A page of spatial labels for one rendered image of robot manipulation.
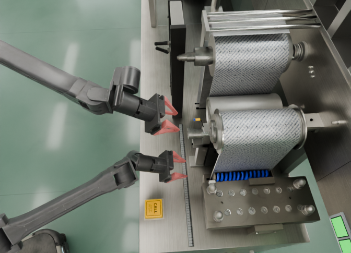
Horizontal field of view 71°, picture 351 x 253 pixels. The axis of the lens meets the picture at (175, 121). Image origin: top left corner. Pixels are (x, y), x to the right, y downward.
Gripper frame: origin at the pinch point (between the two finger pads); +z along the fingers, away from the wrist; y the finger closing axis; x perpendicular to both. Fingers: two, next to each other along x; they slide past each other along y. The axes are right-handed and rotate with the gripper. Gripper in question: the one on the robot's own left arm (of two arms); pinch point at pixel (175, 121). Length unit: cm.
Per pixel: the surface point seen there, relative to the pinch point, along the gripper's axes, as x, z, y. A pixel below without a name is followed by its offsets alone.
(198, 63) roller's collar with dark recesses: 8.2, 5.5, -20.5
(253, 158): 5.0, 30.1, 7.6
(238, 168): -4.4, 34.4, 7.4
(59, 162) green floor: -160, 11, -46
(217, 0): 12, 23, -69
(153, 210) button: -36.2, 16.8, 17.5
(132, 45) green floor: -121, 56, -182
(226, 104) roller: 6.5, 19.1, -10.2
